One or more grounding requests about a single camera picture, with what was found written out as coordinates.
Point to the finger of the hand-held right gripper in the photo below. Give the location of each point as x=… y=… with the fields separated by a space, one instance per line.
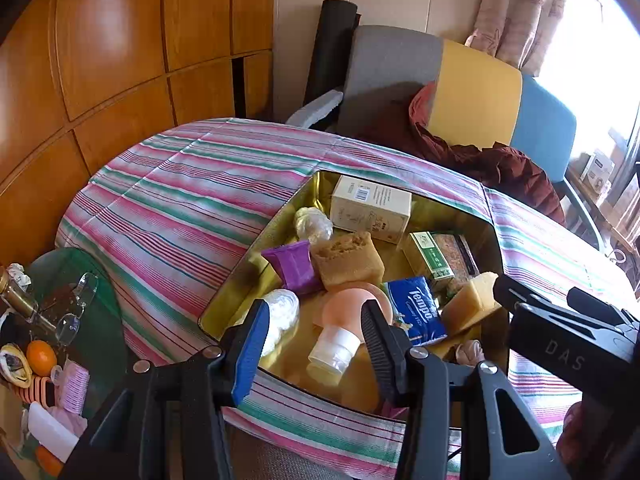
x=510 y=290
x=595 y=305

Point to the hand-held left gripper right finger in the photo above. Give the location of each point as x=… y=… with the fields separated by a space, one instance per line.
x=380 y=355

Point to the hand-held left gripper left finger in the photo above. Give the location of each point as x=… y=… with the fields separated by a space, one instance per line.
x=250 y=355

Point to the yellow sponge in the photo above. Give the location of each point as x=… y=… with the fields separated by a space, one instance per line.
x=350 y=260
x=470 y=302

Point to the pink squeeze bottle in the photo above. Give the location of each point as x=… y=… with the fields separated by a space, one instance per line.
x=345 y=315

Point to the white ball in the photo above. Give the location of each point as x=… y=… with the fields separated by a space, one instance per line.
x=312 y=222
x=282 y=310

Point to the blue tissue pack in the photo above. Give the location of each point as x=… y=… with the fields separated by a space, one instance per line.
x=415 y=310

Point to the beige scrunchie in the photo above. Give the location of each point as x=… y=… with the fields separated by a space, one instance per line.
x=470 y=352

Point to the green label snack packet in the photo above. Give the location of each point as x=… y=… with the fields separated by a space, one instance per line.
x=430 y=255

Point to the gold tin box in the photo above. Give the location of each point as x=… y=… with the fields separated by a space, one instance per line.
x=450 y=215

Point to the white cardboard box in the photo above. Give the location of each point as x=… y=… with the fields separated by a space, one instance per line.
x=370 y=205

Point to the wooden sideboard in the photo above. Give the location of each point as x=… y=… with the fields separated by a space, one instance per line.
x=620 y=225

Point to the maroon padded jacket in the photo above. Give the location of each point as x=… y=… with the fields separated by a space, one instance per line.
x=500 y=170

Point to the white carton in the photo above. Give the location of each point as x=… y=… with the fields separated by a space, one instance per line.
x=597 y=170

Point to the glass side table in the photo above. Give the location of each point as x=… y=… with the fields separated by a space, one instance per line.
x=105 y=310

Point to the striped tablecloth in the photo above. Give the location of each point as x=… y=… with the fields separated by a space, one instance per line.
x=175 y=200

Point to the eyeglasses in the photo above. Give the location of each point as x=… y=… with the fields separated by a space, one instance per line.
x=85 y=287

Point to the pink hair roller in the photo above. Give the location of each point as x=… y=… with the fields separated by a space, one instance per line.
x=74 y=387

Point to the pink cloth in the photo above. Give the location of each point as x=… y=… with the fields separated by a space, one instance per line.
x=75 y=422

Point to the grey yellow blue sofa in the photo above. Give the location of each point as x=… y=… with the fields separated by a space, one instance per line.
x=475 y=90

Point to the orange fruit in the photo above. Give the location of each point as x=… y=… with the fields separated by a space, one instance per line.
x=41 y=357
x=49 y=460

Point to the white flat box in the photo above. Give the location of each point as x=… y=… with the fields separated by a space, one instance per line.
x=50 y=430

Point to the orange black striped hair claw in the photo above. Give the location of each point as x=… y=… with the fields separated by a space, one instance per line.
x=35 y=390

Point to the gold cap glass bottle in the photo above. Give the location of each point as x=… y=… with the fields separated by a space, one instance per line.
x=17 y=297

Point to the window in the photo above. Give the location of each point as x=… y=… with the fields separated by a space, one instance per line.
x=590 y=60

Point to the crumpled white tissue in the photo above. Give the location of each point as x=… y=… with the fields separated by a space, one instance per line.
x=19 y=272

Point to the white foam armrest pad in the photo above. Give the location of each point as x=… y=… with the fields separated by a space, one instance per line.
x=315 y=107

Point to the beige patterned curtain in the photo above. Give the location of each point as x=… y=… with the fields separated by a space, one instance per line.
x=520 y=10

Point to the black rolled mat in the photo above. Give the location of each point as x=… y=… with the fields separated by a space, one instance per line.
x=330 y=50

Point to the wooden wardrobe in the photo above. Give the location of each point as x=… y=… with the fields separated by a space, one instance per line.
x=125 y=60

